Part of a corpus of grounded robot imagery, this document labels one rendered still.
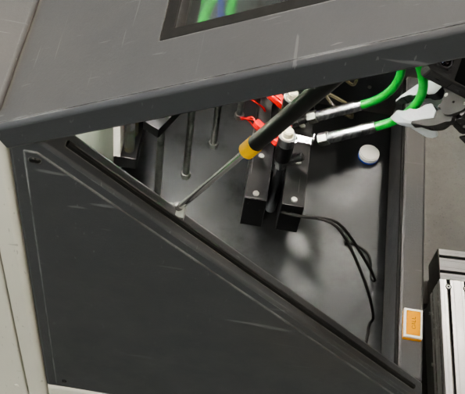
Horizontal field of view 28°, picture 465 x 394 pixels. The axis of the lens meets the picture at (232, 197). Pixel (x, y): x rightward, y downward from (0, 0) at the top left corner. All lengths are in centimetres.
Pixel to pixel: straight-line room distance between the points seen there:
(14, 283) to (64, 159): 31
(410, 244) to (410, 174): 14
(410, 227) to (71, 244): 66
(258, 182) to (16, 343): 47
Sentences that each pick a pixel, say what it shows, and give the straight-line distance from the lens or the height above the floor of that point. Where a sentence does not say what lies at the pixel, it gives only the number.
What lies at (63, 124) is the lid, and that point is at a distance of 94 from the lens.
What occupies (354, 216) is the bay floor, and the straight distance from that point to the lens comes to 174.
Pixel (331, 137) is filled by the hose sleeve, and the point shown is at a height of 112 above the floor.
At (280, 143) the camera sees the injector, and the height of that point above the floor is 109.
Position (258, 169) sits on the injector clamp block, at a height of 98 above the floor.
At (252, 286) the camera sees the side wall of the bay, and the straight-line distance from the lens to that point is 119.
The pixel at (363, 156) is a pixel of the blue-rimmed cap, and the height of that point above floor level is 85.
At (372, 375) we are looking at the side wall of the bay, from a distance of 138.
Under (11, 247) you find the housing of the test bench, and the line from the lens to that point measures 120.
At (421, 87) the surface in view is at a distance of 137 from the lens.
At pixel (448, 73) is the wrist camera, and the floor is 134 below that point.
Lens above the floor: 225
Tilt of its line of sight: 55 degrees down
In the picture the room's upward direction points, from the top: 10 degrees clockwise
